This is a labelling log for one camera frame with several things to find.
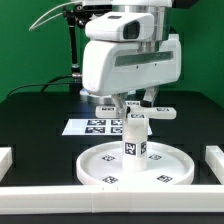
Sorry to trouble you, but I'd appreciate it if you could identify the white fiducial marker sheet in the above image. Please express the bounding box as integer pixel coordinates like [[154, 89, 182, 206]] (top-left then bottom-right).
[[61, 118, 154, 136]]

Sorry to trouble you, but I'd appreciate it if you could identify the white right fence block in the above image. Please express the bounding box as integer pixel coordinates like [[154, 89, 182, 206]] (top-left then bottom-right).
[[205, 145, 224, 185]]

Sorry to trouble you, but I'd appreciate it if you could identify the white fence block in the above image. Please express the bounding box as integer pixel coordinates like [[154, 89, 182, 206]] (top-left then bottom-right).
[[0, 147, 12, 182], [205, 145, 224, 185]]

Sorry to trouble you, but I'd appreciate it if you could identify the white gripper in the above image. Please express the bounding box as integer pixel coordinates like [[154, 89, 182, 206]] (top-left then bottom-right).
[[83, 34, 181, 118]]

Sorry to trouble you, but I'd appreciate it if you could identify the white left fence block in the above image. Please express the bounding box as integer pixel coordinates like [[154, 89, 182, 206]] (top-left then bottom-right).
[[0, 147, 12, 182]]

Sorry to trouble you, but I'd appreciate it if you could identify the white cable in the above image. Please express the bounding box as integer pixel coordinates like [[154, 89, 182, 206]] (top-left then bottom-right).
[[28, 0, 84, 32]]

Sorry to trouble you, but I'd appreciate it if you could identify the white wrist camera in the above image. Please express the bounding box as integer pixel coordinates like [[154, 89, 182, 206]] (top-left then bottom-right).
[[85, 12, 154, 42]]

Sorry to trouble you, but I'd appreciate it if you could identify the white front fence rail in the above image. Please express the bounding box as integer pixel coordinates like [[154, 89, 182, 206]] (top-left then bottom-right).
[[0, 185, 224, 215]]

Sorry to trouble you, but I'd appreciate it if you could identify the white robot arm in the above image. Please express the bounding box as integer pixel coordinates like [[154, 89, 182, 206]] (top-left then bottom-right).
[[82, 0, 199, 118]]

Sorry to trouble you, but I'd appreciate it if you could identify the white round table top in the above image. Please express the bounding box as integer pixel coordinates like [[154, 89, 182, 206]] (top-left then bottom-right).
[[76, 141, 195, 187]]

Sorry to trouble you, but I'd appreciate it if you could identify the white cross-shaped table base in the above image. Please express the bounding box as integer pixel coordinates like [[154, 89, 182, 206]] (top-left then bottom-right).
[[95, 101, 177, 120]]

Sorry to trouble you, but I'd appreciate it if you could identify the black cable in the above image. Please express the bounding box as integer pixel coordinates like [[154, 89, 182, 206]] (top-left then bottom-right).
[[5, 74, 75, 100]]

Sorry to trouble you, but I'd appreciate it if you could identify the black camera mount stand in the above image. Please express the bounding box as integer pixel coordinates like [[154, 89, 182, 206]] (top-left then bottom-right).
[[62, 4, 90, 92]]

